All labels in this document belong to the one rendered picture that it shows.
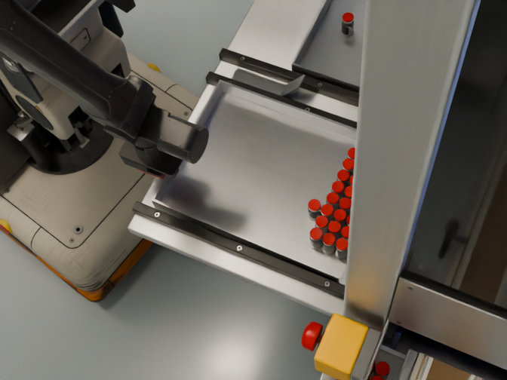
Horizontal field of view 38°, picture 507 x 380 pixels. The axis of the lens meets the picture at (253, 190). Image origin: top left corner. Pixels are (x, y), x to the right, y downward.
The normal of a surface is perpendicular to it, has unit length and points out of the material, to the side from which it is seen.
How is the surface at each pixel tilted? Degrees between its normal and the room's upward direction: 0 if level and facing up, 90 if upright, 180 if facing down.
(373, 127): 90
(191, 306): 0
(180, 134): 16
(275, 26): 0
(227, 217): 0
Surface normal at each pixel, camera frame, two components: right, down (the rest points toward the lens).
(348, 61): -0.09, -0.42
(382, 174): -0.42, 0.84
